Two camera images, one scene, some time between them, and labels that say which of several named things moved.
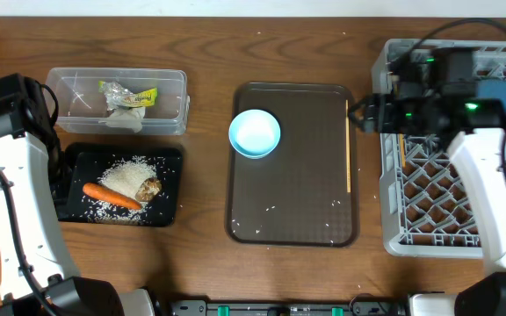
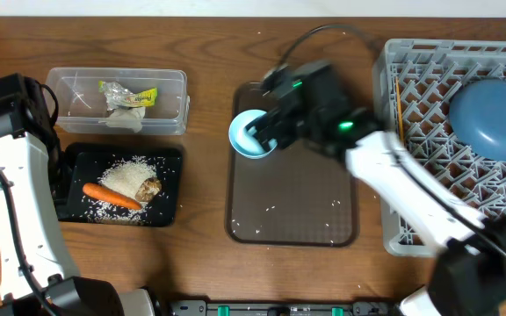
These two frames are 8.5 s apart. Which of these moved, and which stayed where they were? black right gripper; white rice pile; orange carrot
Moved: black right gripper
Stayed: white rice pile; orange carrot
